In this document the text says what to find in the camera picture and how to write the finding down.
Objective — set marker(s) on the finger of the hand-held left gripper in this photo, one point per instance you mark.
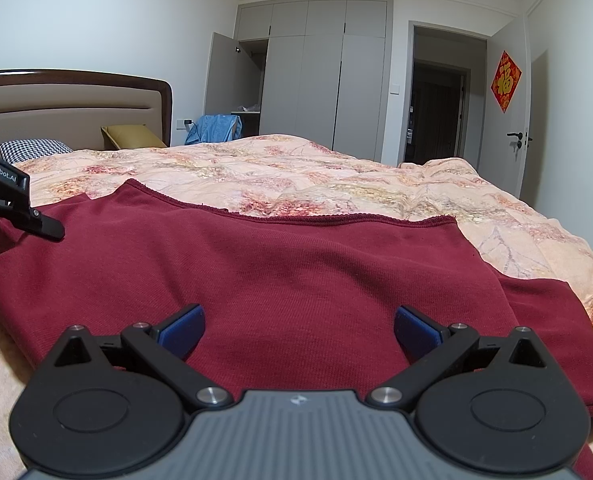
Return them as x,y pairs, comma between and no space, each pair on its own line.
36,222

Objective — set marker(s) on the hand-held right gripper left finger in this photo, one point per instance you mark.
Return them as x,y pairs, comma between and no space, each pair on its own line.
184,332

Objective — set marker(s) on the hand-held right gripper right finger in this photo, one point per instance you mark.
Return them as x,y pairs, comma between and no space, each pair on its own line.
414,330

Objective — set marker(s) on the dark red sweater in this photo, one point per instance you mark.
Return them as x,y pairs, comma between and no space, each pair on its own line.
276,285

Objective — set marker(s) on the black white checkered pillow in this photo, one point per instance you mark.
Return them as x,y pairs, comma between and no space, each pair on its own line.
34,149

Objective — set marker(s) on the beige bed headboard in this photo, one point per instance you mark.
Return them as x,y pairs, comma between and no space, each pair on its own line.
51,120

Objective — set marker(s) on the yellow pillow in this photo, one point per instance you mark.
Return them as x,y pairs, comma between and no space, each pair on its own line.
131,137

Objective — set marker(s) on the floral peach quilt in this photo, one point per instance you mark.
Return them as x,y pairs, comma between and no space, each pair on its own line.
326,180

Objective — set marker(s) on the white room door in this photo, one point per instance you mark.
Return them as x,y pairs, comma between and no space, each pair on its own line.
506,160

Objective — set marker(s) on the blue garment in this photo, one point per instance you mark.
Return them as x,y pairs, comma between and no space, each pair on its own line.
211,129

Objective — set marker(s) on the white cloth on wardrobe shelf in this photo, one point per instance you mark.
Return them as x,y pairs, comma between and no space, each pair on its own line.
246,108

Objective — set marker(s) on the red diamond door decoration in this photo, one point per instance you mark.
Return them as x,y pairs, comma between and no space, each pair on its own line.
506,82

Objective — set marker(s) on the grey built-in wardrobe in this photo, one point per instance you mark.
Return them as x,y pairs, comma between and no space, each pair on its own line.
306,75

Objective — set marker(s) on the wall socket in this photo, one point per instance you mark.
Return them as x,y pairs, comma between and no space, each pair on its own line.
184,122

